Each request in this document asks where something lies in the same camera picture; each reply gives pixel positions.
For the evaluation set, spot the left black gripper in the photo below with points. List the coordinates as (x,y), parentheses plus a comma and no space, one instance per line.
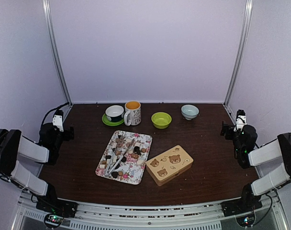
(67,137)

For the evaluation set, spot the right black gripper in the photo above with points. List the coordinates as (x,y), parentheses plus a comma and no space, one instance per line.
(224,127)

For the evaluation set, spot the bear print tin lid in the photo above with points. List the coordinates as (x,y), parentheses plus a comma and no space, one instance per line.
(169,162)

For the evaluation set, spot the metal tongs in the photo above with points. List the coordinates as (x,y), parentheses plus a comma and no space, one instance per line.
(110,170)

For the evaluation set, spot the tan chocolate tin box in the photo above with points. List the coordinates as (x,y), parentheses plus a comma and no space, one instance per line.
(169,178)

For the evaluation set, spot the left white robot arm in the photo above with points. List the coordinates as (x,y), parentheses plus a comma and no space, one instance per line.
(16,149)

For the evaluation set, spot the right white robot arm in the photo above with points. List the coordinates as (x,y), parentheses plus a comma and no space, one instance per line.
(248,155)

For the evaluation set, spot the dark round chocolate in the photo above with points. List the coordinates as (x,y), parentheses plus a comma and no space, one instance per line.
(114,174)

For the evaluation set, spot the white oval chocolate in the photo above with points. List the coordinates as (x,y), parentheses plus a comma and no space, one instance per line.
(140,162)

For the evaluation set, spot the light blue bowl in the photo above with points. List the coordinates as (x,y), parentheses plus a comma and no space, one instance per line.
(189,111)

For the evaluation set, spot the green saucer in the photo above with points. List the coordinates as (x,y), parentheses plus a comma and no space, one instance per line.
(110,123)

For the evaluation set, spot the green bowl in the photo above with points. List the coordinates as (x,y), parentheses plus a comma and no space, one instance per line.
(161,120)

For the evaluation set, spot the white cup with dark band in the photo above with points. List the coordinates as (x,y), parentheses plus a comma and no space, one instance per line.
(114,113)

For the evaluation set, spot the floral rectangular tray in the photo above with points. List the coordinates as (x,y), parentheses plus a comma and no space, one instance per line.
(129,172)

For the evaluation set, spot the white mug orange inside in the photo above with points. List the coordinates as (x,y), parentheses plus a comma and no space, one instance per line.
(132,115)

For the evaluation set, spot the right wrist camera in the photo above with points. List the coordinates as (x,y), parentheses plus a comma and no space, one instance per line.
(240,120)

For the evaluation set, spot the right aluminium frame post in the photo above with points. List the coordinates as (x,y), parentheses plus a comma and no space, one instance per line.
(240,51)

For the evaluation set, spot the aluminium frame post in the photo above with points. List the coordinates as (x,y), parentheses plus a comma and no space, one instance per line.
(240,51)
(55,53)

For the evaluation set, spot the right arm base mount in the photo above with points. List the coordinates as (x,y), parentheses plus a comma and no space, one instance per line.
(239,206)

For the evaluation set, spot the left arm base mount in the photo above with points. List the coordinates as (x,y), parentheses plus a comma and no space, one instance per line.
(66,209)

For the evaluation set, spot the front aluminium rail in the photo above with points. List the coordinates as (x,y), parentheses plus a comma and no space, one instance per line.
(202,216)

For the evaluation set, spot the left aluminium frame post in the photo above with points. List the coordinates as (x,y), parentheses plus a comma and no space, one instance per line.
(55,53)

